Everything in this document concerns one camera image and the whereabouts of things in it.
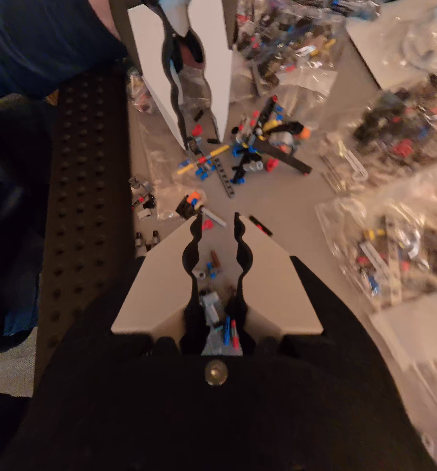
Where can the large clear lego parts bag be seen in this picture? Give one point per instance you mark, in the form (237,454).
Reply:
(387,257)

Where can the person's left forearm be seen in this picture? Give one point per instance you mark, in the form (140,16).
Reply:
(38,44)

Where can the small bag red blue parts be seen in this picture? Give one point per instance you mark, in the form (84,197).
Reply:
(141,92)

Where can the grey lego axle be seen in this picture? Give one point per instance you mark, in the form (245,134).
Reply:
(214,218)

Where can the yellow lego axle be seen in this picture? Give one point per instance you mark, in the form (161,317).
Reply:
(220,151)

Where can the small grey lego brick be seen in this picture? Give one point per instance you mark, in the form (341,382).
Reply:
(199,275)

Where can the person's left hand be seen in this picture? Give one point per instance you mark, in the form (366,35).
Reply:
(191,51)

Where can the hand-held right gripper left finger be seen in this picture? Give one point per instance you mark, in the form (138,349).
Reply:
(152,294)

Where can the black blue lego pins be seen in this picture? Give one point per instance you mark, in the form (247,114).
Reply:
(246,160)

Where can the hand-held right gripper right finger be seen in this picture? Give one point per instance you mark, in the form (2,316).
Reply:
(281,294)

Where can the red lego connector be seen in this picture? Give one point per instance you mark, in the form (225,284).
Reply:
(197,130)
(208,225)

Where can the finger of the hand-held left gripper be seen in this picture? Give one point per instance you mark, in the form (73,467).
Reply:
(148,48)
(214,55)

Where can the clear bag over white base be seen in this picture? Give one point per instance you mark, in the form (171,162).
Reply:
(431,44)

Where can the black perforated panel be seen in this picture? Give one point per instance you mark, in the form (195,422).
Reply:
(86,184)

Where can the clear bag black orange parts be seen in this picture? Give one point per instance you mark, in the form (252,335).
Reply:
(387,121)

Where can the small clear packet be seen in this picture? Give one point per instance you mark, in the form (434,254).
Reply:
(214,342)

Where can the grey black lego connectors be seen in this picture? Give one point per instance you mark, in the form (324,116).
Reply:
(145,189)

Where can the blue and red lego pins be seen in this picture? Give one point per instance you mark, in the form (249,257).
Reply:
(227,331)

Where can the black orange lego assembly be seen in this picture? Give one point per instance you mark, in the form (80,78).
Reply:
(284,128)

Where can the short dark lego axle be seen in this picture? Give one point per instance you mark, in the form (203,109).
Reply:
(258,223)

